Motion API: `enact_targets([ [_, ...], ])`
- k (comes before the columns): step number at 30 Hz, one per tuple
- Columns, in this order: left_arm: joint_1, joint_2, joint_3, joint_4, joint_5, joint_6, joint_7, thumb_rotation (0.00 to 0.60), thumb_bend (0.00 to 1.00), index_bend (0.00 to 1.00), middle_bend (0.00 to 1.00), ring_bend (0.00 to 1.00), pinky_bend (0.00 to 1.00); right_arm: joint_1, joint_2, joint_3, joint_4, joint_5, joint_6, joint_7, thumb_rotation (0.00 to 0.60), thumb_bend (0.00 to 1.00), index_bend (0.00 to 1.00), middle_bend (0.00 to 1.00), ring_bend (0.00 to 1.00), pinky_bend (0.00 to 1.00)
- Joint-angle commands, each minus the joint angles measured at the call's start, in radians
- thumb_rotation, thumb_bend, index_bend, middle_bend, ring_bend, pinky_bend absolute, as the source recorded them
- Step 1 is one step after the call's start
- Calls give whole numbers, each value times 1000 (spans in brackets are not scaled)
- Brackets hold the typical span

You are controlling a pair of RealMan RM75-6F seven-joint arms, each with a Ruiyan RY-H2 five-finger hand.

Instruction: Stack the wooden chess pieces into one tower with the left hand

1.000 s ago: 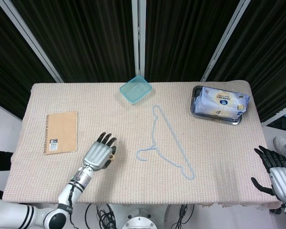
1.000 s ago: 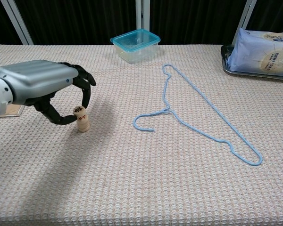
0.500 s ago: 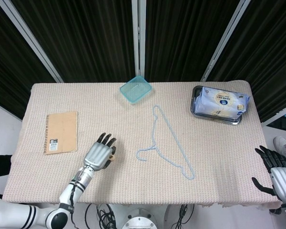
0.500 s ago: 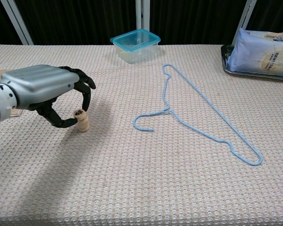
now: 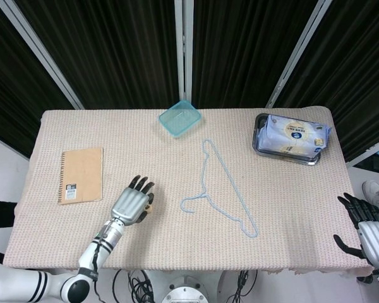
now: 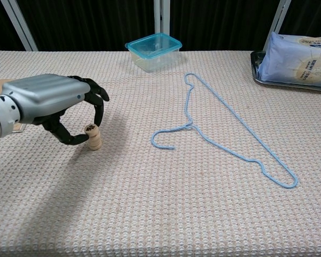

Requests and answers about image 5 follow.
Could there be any beige woven tablecloth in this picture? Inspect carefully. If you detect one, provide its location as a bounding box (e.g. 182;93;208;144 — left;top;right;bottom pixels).
3;105;375;275

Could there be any clear plastic box teal lid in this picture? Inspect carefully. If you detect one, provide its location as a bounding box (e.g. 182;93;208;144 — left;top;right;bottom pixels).
159;100;203;140

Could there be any person's black clothing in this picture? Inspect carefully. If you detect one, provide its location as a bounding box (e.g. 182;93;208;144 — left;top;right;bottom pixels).
0;197;17;263

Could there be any grey metal frame post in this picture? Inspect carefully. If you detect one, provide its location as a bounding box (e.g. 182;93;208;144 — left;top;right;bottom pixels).
173;0;194;102
0;0;85;110
265;0;334;108

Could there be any black curtain panel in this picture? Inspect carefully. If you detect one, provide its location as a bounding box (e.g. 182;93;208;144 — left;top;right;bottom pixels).
273;0;379;162
14;0;181;110
191;0;318;110
0;0;76;158

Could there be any silver white robot base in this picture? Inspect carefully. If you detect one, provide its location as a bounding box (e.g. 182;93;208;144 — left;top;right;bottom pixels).
145;270;228;303

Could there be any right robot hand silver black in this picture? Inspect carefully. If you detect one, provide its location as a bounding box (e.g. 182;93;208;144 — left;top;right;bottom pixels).
333;193;379;271

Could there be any brown spiral notebook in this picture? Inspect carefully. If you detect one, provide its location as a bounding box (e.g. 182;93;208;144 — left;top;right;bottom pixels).
58;146;104;205

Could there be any light blue wire hanger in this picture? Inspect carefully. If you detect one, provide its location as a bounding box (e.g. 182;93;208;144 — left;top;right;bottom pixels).
180;138;260;239

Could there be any dark metal tray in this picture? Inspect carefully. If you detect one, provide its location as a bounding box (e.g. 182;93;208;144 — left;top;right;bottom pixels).
251;112;322;166

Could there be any black cable bundle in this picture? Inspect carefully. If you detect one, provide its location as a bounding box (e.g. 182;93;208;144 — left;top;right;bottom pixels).
229;270;258;303
112;269;155;303

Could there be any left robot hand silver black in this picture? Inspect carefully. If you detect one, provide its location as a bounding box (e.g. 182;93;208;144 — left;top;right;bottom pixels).
109;175;156;225

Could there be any grey floor rail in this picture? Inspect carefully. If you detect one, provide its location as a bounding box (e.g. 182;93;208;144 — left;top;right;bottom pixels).
347;134;379;168

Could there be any blue tissue pack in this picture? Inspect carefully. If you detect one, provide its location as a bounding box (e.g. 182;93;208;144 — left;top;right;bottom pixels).
258;114;332;160

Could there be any white shoe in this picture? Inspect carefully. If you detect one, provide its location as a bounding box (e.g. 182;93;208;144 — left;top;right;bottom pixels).
362;180;379;205

